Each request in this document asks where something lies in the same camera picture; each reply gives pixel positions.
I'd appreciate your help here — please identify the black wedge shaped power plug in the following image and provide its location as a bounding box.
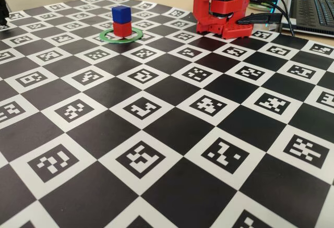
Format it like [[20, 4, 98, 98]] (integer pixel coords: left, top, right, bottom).
[[236, 13, 284, 26]]

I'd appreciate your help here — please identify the black cable with usb plug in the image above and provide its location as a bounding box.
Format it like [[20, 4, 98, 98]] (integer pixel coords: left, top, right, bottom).
[[249, 0, 288, 17]]

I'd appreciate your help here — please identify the silver laptop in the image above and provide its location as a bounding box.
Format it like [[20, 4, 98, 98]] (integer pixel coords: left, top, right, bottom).
[[281, 0, 334, 39]]

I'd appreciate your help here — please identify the red cube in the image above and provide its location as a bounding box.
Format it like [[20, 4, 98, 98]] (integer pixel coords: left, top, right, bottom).
[[112, 21, 132, 37]]

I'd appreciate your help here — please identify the black object at mat edge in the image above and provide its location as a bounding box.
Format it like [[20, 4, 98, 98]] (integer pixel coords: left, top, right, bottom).
[[0, 0, 10, 27]]

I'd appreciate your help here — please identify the blue cube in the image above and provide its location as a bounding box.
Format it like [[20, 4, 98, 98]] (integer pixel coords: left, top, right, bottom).
[[111, 5, 132, 24]]

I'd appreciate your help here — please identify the black white marker checkerboard mat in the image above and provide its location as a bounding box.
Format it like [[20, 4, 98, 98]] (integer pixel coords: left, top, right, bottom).
[[0, 0, 334, 228]]

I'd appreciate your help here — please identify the green ring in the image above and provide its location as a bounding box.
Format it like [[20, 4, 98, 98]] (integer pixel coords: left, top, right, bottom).
[[100, 28, 144, 43]]

